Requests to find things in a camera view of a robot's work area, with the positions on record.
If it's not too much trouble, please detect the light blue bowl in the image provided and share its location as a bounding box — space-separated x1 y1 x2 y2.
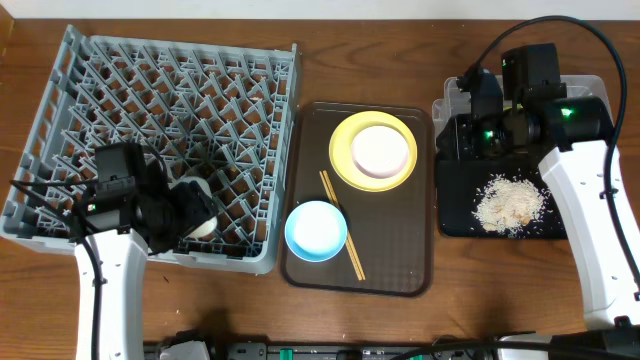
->
284 201 343 263

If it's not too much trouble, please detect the right black cable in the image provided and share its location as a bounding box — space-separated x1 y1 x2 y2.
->
467 14 640 296

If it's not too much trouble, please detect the brown serving tray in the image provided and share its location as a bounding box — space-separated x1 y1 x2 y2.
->
280 102 435 297

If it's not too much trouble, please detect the white paper cup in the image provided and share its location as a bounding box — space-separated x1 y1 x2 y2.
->
169 176 218 239

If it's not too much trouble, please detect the rice food waste pile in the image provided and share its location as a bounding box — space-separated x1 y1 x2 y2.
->
472 174 553 236

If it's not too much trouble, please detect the wooden chopstick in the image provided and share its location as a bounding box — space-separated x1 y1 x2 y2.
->
322 169 367 281
319 170 366 281

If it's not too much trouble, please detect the grey plastic dish rack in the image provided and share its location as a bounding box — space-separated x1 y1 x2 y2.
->
1 27 300 274

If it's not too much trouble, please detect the yellow round plate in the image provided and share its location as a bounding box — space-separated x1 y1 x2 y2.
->
329 111 418 192

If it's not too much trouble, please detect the clear plastic bin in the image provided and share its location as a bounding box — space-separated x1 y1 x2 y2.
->
431 75 614 138

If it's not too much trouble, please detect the pink white bowl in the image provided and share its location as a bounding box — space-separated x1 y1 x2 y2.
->
351 125 409 179

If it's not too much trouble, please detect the black cable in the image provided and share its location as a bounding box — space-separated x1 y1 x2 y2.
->
467 14 640 296
8 144 171 360

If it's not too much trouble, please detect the left black cable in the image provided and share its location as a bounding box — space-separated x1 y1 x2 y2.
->
8 144 171 360

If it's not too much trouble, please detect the black plastic tray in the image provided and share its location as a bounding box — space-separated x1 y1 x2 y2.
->
436 156 566 240

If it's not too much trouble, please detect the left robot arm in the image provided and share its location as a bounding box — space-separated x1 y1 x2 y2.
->
70 143 218 359

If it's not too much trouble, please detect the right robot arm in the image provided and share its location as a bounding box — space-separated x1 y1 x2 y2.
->
435 43 639 329

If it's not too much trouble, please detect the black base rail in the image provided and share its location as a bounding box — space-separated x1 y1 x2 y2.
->
143 326 639 360

